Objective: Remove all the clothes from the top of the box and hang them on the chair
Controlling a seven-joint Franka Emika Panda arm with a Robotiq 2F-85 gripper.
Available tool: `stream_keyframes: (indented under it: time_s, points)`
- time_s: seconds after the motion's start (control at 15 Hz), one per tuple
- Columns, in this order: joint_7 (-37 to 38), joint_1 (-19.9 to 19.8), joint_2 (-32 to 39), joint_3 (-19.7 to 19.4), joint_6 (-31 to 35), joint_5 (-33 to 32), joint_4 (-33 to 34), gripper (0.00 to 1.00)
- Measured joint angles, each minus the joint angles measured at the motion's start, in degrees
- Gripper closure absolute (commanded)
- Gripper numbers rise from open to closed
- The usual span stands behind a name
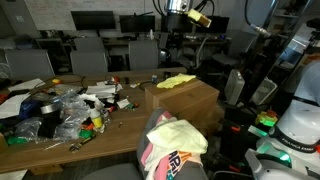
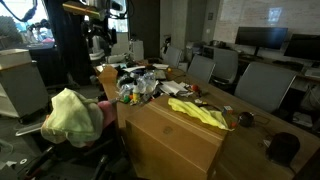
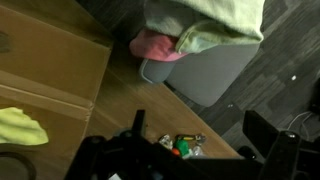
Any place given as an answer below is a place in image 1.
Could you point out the green red small toy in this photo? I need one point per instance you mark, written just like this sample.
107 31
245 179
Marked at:
132 106

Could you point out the white tower heater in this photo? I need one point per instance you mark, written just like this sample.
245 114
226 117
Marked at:
234 86

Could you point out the green orange toy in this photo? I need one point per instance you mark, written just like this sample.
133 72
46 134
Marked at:
266 118

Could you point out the yellow striped cloth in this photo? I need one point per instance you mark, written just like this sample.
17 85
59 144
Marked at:
176 80

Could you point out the silver tape roll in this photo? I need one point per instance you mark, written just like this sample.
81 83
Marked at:
50 109

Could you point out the yellow black adjustable wrench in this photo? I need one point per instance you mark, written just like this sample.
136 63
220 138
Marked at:
81 143

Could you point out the orange ball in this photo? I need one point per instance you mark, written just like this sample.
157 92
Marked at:
115 79

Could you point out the blue bag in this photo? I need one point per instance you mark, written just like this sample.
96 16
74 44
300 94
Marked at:
29 109

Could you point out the white paper sheet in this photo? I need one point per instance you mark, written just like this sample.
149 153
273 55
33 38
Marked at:
11 106
26 85

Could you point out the green plastic item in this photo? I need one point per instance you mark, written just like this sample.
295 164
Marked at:
16 140

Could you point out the white bottle yellow label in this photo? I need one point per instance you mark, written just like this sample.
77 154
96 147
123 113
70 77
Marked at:
96 121

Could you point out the small red item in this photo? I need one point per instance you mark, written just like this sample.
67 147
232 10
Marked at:
111 109

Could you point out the black item in bag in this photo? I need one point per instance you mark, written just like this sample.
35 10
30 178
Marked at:
48 125

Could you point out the light green cloth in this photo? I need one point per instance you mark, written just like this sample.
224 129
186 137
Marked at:
180 136

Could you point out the small metal screw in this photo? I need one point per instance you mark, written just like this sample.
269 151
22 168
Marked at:
119 125

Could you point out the cream white cloth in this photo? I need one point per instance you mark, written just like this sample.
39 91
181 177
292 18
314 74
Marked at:
151 163

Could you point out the grey office chair holding clothes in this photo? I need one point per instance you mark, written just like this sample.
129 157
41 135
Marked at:
146 130

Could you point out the pile of cluttered items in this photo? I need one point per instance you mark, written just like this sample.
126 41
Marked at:
71 113

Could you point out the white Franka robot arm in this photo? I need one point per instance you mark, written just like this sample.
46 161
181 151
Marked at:
300 116

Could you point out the small orange item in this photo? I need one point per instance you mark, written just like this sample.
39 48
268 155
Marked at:
88 126

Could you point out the large cardboard box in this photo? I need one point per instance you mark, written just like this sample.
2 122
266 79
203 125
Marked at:
196 103

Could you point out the stack of white papers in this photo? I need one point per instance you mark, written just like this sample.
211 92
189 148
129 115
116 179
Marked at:
100 89

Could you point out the whiteboard with writing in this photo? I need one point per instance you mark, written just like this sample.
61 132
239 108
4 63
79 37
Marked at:
83 5

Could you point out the wide black computer monitor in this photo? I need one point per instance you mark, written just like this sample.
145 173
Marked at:
93 20

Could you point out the small white card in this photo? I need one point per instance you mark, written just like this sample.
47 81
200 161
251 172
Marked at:
122 103

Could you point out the white mesh basket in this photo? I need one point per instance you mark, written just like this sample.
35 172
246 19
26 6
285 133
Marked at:
263 90

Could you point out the small green item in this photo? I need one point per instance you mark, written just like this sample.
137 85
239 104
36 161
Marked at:
86 134

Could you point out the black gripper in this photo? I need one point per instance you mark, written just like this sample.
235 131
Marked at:
176 22

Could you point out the crumpled white paper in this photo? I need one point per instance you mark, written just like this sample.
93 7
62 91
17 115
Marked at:
91 100

